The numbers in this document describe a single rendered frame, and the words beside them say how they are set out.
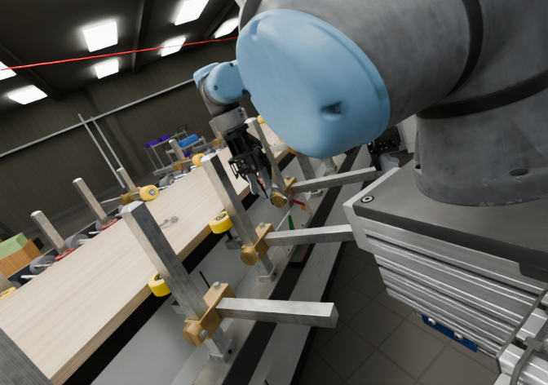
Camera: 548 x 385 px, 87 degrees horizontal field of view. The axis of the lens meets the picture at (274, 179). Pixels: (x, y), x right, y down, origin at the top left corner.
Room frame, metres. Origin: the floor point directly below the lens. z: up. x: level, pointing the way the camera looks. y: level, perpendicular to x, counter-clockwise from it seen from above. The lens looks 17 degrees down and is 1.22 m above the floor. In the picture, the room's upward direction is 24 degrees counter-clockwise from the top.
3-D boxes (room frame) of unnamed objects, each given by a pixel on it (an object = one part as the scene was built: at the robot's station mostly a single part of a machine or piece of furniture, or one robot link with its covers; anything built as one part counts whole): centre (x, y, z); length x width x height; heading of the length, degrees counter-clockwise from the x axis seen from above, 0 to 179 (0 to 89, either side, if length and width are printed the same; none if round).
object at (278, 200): (0.99, -0.02, 0.85); 0.14 x 0.06 x 0.05; 146
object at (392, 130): (0.80, -0.33, 0.97); 0.09 x 0.08 x 0.12; 56
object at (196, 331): (0.57, 0.26, 0.81); 0.14 x 0.06 x 0.05; 146
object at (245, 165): (0.74, 0.04, 1.09); 0.09 x 0.08 x 0.12; 166
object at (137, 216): (0.55, 0.27, 0.88); 0.04 x 0.04 x 0.48; 56
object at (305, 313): (0.54, 0.18, 0.80); 0.44 x 0.03 x 0.04; 56
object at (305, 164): (1.18, -0.15, 0.91); 0.04 x 0.04 x 0.48; 56
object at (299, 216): (0.93, -0.01, 0.75); 0.26 x 0.01 x 0.10; 146
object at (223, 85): (0.65, 0.00, 1.25); 0.11 x 0.11 x 0.08; 15
